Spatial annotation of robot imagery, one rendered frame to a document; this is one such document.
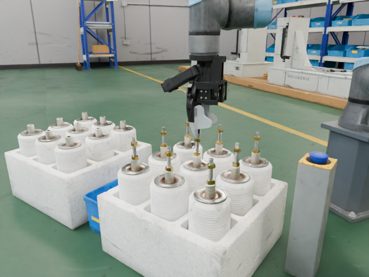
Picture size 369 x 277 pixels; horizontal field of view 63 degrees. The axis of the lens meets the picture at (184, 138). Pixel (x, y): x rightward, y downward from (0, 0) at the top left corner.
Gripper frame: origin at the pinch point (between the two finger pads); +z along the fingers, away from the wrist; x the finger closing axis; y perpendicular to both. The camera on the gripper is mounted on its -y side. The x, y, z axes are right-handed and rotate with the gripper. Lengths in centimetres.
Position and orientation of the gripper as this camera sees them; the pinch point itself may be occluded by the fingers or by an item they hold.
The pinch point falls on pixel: (195, 132)
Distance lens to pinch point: 79.6
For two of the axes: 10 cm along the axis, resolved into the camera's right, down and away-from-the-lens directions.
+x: 4.2, -2.9, 8.6
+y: 9.1, 1.3, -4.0
